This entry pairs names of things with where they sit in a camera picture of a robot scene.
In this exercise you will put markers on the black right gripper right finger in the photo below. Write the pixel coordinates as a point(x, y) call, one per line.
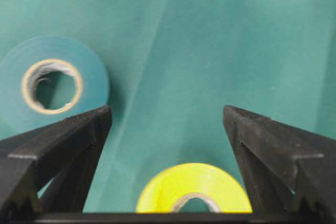
point(286, 170)

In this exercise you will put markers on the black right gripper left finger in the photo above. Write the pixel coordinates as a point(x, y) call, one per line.
point(51, 168)

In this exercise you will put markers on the teal tape roll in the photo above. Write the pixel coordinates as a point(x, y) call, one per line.
point(23, 68)

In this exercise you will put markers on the green table cloth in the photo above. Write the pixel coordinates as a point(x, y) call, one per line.
point(173, 66)

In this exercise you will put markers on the yellow tape roll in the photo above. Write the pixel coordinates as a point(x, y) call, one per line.
point(171, 189)

